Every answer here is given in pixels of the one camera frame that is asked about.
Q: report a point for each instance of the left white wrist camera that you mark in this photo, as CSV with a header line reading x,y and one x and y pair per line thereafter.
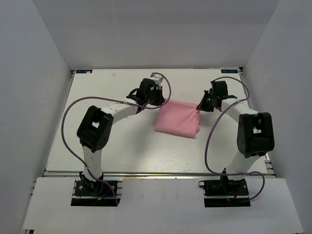
x,y
157,78

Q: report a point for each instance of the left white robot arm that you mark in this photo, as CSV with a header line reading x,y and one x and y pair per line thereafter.
x,y
95,128

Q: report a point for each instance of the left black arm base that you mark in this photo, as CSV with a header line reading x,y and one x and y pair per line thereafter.
x,y
88,193

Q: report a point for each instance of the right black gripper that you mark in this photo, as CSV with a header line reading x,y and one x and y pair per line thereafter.
x,y
205,104

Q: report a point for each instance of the pink t shirt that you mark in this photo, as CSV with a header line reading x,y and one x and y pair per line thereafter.
x,y
178,118

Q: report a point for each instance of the aluminium table front rail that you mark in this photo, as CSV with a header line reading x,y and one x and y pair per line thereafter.
x,y
75,174

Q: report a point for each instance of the right blue table label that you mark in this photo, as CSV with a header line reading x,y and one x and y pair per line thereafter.
x,y
229,71

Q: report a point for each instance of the blue table label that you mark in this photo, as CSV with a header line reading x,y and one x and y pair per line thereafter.
x,y
229,71
84,71

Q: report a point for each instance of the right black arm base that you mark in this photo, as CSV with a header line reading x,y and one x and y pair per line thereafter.
x,y
225,193

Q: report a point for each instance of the left blue table label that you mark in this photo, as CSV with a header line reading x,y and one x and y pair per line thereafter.
x,y
84,71

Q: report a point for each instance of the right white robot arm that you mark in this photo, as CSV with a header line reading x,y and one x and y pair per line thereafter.
x,y
255,135

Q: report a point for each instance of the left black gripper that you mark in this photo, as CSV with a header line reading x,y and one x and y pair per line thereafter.
x,y
157,99

